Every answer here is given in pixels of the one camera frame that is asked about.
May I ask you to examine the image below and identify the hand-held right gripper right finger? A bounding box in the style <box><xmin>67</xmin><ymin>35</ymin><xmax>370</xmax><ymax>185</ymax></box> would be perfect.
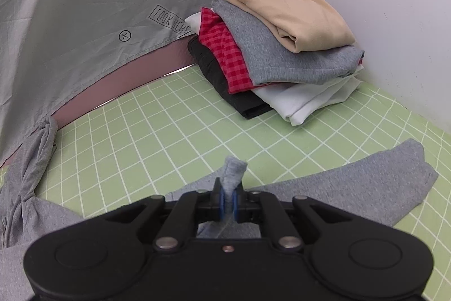
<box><xmin>232</xmin><ymin>183</ymin><xmax>353</xmax><ymax>250</ymax></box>

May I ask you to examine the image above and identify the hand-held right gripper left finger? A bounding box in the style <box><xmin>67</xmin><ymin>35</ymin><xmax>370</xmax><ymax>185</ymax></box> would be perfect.
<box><xmin>104</xmin><ymin>177</ymin><xmax>226</xmax><ymax>250</ymax></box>

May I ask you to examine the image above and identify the grey sweatshirt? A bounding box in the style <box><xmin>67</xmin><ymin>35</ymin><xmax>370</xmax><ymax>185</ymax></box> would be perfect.
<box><xmin>0</xmin><ymin>117</ymin><xmax>439</xmax><ymax>301</ymax></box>

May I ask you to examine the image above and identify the white folded garment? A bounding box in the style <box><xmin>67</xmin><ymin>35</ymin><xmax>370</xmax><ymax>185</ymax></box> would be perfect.
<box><xmin>183</xmin><ymin>12</ymin><xmax>364</xmax><ymax>127</ymax></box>

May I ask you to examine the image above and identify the black folded garment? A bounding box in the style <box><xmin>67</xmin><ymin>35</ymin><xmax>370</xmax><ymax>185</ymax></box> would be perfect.
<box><xmin>187</xmin><ymin>36</ymin><xmax>273</xmax><ymax>120</ymax></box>

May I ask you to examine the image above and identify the red checked folded garment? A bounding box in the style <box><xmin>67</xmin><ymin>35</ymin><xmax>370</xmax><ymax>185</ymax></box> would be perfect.
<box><xmin>198</xmin><ymin>8</ymin><xmax>282</xmax><ymax>94</ymax></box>

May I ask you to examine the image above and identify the mauve panel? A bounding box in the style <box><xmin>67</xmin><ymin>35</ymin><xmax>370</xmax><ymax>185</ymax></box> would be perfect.
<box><xmin>0</xmin><ymin>40</ymin><xmax>198</xmax><ymax>168</ymax></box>

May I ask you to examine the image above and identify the grey folded garment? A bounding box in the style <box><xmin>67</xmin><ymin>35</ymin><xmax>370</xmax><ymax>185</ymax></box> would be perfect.
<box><xmin>211</xmin><ymin>0</ymin><xmax>365</xmax><ymax>86</ymax></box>

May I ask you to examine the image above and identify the beige folded garment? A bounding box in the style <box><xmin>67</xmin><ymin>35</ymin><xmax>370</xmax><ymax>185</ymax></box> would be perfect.
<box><xmin>207</xmin><ymin>0</ymin><xmax>356</xmax><ymax>54</ymax></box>

